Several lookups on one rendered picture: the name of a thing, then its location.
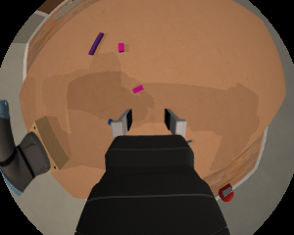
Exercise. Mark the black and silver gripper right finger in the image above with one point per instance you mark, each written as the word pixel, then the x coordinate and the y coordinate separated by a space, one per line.
pixel 174 123

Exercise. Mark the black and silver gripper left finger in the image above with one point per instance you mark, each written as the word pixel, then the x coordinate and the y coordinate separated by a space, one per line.
pixel 122 125

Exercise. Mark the dark purple rod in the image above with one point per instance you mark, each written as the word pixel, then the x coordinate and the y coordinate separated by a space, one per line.
pixel 96 43

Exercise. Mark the grey rod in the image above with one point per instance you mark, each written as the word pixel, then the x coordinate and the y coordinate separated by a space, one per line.
pixel 190 142

